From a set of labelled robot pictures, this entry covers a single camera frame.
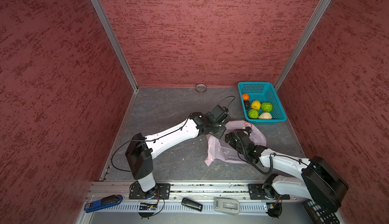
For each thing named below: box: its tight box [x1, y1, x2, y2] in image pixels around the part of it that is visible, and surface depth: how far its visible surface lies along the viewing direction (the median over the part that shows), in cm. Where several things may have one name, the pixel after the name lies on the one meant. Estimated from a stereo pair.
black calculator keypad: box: [301, 199, 341, 224], surface depth 68 cm
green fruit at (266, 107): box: [260, 101, 274, 114], surface depth 105 cm
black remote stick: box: [181, 197, 204, 212], surface depth 70 cm
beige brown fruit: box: [258, 112, 273, 120], surface depth 100 cm
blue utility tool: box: [84, 194, 123, 213], surface depth 69 cm
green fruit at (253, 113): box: [247, 108, 259, 120], surface depth 101 cm
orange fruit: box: [242, 93, 250, 101], surface depth 112 cm
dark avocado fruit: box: [243, 100, 251, 110], surface depth 105 cm
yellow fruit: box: [250, 100, 261, 111], surface depth 106 cm
